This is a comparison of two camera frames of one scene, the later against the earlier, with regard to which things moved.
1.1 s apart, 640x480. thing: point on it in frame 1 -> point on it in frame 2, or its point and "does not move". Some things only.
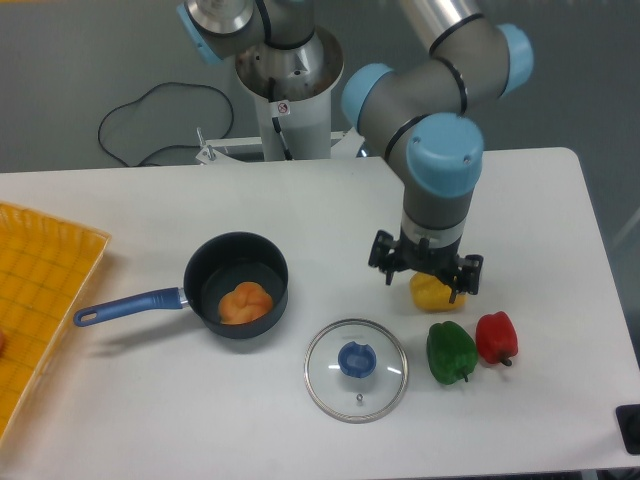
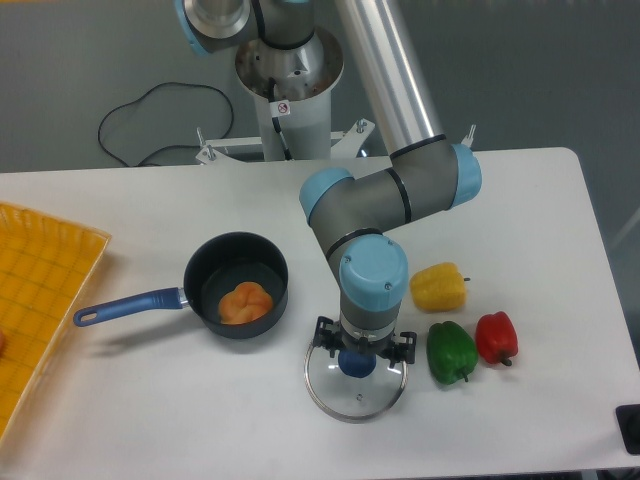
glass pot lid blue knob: x=356 y=360 does not move
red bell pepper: x=497 y=338 does not move
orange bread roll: x=248 y=302 does not move
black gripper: x=420 y=256 -> x=395 y=352
